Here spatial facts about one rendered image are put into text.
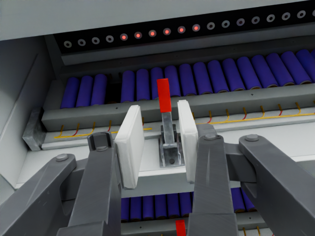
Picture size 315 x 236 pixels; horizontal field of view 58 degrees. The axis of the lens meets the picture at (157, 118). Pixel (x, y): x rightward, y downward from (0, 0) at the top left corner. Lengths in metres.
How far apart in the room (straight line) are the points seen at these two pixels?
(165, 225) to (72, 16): 0.32
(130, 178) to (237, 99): 0.22
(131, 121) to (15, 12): 0.16
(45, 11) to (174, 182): 0.22
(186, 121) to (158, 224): 0.32
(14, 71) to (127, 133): 0.26
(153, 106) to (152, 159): 0.07
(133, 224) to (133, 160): 0.32
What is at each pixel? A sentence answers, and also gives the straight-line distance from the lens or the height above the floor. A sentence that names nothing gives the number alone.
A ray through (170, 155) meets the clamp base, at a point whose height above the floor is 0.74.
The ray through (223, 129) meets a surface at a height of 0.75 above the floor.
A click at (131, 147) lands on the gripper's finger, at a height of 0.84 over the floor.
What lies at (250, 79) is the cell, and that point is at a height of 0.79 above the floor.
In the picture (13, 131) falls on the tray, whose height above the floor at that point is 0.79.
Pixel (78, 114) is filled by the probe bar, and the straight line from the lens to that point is 0.36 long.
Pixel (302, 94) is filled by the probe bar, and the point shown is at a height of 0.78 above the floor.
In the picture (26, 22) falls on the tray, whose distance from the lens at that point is 0.29.
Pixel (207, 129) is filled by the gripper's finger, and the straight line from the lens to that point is 0.17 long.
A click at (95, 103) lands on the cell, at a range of 0.38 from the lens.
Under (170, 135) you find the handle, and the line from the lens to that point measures 0.31.
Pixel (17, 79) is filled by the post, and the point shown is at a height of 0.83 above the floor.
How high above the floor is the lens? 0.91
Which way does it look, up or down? 24 degrees down
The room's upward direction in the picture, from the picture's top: 8 degrees counter-clockwise
